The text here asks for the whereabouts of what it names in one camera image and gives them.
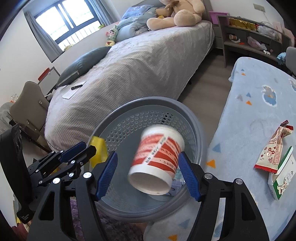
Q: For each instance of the grey bed with checked sheet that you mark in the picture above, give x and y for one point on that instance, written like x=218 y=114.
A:
x=155 y=63

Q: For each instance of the pink storage box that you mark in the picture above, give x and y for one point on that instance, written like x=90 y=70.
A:
x=214 y=16

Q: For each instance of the purple fuzzy rug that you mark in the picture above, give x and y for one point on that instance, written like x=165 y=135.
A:
x=114 y=229

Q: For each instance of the red white snack bag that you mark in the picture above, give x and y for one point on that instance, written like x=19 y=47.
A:
x=270 y=156

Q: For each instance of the green white medicine box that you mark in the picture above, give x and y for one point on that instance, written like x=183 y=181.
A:
x=279 y=181

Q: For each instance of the pink plastic bag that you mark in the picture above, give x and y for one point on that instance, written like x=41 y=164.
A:
x=255 y=44

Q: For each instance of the grey wooden shelf desk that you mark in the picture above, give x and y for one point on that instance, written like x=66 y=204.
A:
x=234 y=33

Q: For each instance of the purple small box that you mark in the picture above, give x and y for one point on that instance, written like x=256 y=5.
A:
x=176 y=186

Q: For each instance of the light blue folded quilt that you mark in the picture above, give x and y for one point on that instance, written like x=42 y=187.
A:
x=134 y=22

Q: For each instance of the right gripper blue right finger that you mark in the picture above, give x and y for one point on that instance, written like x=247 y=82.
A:
x=191 y=174

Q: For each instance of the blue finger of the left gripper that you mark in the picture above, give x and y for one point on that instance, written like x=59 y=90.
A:
x=81 y=160
x=72 y=151

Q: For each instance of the black marker pen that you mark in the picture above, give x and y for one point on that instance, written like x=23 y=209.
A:
x=76 y=87

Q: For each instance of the window with black frame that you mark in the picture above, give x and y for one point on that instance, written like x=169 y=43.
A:
x=68 y=22

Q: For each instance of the beige chair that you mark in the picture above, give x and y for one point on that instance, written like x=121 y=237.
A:
x=30 y=112

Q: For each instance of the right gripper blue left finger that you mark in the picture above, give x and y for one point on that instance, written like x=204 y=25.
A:
x=106 y=175

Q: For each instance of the light blue patterned blanket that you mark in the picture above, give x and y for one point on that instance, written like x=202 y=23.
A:
x=260 y=99

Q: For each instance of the grey curtain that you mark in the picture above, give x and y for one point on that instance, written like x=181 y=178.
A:
x=48 y=45

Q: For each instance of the dark green pillow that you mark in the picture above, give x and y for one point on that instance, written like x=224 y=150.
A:
x=81 y=66

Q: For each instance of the white paper notebook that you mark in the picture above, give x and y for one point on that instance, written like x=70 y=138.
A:
x=73 y=90

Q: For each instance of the large beige teddy bear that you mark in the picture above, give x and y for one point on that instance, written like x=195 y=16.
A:
x=177 y=13

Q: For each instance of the small green plush doll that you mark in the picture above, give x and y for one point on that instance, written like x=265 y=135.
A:
x=111 y=36

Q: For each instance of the red white paper cup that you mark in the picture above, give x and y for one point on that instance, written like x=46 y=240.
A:
x=156 y=160

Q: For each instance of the whiteboard with red clip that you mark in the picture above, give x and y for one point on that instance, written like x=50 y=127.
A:
x=48 y=80

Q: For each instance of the wall power socket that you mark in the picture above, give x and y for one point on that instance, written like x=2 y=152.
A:
x=259 y=7

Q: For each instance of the grey office chair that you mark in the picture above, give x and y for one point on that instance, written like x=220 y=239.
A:
x=290 y=60

